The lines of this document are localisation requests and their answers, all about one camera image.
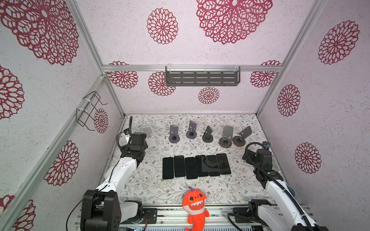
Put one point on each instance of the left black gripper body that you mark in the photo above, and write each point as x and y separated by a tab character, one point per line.
142	150

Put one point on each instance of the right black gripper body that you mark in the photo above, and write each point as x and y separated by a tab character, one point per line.
251	156

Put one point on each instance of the wooden round stand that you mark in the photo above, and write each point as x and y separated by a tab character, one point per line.
240	139
226	140

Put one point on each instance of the blue phone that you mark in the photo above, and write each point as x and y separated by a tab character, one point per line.
223	164

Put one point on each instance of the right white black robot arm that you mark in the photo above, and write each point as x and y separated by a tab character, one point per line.
293	217

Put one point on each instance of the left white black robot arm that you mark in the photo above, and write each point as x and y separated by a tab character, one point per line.
101	208

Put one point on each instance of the white block phone stand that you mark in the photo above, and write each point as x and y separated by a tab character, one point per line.
150	139

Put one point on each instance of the grey round stand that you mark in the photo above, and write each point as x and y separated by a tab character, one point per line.
174	137

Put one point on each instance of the black round stand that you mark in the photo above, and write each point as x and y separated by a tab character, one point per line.
207	136

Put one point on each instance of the teal ceramic cup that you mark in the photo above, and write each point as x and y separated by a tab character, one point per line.
291	190

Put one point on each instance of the red shark plush toy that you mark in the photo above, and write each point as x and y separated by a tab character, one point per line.
194	204

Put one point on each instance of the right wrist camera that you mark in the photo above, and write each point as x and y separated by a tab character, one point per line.
266	145

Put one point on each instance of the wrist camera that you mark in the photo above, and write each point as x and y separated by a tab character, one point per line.
266	145
124	137

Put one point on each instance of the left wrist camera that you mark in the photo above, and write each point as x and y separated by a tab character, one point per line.
124	137

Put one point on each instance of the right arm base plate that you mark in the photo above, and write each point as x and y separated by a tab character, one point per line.
245	215

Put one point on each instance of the black wire wall rack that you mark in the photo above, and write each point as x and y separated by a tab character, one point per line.
84	114

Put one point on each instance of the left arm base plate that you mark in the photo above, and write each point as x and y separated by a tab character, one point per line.
148	215

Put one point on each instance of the grey wall shelf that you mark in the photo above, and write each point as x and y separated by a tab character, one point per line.
202	77

